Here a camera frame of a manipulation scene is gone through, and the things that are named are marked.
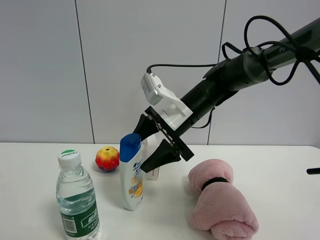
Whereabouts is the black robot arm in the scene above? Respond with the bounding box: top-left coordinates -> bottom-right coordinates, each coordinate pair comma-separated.
134,16 -> 320,173

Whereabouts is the black hair band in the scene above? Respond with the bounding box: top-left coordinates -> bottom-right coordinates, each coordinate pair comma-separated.
201,177 -> 229,192

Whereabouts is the white cardboard box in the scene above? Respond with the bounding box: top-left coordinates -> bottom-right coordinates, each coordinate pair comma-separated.
142,134 -> 160,181

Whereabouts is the white shampoo bottle blue cap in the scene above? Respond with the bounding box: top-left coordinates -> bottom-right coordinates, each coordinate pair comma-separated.
119,133 -> 143,211

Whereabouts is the rolled pink towel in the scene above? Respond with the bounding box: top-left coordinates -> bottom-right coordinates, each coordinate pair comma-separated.
188,159 -> 259,240

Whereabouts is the red yellow toy ball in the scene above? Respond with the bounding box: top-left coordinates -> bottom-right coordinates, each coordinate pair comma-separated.
95,146 -> 120,173

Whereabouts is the white wrist camera with mount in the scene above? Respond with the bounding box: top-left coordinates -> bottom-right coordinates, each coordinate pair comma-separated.
140,73 -> 193,131

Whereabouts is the clear water bottle green label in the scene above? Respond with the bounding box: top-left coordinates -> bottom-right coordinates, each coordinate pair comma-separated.
56,149 -> 100,240

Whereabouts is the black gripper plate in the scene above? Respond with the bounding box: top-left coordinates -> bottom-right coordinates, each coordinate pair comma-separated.
133,106 -> 194,173

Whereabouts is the black rod at right edge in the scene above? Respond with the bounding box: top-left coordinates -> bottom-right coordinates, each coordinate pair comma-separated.
306,167 -> 320,175

